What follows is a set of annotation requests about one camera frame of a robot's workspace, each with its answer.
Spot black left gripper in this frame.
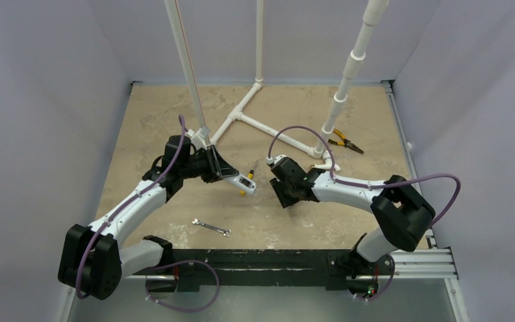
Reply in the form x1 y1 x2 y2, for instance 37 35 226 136
180 146 237 184

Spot white remote control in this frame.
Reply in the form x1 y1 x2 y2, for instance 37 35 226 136
225 174 256 195

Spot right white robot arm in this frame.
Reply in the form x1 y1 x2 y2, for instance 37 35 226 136
267 154 436 273

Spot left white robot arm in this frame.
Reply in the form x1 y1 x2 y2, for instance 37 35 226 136
58 135 255 300

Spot silver open-end wrench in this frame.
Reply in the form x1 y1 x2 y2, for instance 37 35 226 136
192 219 231 237

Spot white jointed vertical pipe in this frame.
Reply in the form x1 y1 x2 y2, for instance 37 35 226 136
313 0 389 156

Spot yellow handled screwdriver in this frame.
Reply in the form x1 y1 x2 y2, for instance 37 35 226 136
239 166 256 196

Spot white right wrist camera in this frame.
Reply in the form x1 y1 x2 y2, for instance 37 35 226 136
266 154 287 167

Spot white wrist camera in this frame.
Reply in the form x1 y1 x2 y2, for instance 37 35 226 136
186 126 211 151
266 154 287 167

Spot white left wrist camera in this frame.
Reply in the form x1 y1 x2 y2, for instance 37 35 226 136
186 126 211 151

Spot yellow handled pliers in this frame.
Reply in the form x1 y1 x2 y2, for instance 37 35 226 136
327 129 365 154

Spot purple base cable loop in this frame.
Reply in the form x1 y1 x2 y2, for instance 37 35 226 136
144 260 220 314

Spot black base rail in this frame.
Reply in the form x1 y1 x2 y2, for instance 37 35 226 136
143 235 392 295

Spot white PVC pipe frame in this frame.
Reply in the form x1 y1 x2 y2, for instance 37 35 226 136
164 0 325 158

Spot aluminium frame rail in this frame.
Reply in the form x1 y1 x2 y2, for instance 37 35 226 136
381 80 458 281

